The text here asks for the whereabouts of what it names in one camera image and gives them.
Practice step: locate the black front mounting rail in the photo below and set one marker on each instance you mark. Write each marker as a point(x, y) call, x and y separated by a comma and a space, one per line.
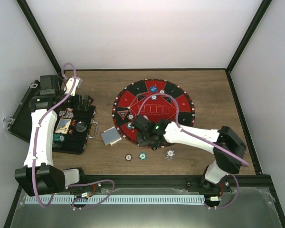
point(192, 183)

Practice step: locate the perforated light blue rail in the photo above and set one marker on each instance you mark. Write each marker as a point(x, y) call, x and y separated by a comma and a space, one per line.
point(132, 199)

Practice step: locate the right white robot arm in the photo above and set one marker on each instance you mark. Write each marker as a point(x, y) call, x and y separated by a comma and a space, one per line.
point(228, 149)

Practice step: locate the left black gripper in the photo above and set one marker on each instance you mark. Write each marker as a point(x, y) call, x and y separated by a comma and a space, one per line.
point(77, 106)

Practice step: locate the teal chip stack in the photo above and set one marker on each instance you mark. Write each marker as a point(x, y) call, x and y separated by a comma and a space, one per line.
point(142, 156)

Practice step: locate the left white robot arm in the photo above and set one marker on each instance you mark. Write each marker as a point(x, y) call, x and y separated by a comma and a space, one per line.
point(39, 175)

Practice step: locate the brown 100 chip stack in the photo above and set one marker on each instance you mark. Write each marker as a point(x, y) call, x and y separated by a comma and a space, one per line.
point(128, 157)

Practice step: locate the teal chips in case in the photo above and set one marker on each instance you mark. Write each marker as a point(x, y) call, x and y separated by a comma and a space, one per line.
point(58, 140)

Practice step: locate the teal chip seat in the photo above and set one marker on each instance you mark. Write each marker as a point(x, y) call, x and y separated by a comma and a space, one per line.
point(154, 97)

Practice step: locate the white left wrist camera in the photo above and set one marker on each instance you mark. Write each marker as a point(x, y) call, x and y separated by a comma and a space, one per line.
point(71, 85)

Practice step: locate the blue small blind button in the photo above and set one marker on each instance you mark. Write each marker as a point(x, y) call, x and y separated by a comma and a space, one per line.
point(153, 89)

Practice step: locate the triangular all in marker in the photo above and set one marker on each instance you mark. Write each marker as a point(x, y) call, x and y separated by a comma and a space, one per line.
point(122, 114)

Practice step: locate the blue orange chip stack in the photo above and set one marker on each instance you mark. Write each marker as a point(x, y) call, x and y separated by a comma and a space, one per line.
point(170, 154)

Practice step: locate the chips in case top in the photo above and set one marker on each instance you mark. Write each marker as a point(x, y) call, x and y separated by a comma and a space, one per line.
point(67, 113)

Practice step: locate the black poker chip case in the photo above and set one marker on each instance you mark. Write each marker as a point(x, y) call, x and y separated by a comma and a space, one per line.
point(75, 142)

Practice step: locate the clear dealer button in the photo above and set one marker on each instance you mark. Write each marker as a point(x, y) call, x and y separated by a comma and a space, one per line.
point(81, 126)

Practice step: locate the round red black poker mat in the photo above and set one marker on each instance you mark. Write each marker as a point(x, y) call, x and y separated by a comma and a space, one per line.
point(136, 98)

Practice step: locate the teal chip seat two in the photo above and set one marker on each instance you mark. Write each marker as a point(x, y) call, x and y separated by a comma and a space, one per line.
point(129, 125)

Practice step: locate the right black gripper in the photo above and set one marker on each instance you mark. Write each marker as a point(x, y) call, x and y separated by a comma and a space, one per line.
point(141, 142)

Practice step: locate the card box in case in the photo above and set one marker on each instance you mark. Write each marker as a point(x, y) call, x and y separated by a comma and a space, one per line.
point(63, 126)

